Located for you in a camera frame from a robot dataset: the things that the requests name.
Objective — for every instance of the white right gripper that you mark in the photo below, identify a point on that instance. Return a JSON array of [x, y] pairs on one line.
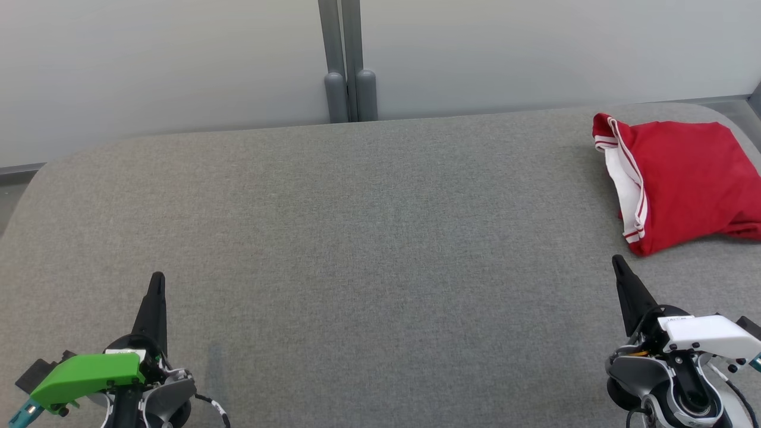
[[707, 336]]

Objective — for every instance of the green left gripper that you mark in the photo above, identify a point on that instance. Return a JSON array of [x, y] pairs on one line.
[[89, 374]]

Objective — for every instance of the red and white jersey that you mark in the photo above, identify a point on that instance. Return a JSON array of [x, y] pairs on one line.
[[689, 178]]

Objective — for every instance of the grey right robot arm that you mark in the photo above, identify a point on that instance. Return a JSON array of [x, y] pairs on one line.
[[654, 380]]

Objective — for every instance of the grey fabric sofa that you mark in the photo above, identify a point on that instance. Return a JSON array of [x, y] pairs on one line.
[[357, 238]]

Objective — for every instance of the grey caster leg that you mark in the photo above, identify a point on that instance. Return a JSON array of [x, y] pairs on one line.
[[756, 101]]

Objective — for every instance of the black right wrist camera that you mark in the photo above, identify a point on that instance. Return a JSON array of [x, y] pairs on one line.
[[750, 328]]

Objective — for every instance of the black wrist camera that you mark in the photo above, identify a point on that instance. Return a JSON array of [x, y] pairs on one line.
[[41, 371], [750, 328]]

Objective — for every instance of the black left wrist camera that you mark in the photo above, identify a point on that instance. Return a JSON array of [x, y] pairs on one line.
[[41, 371]]

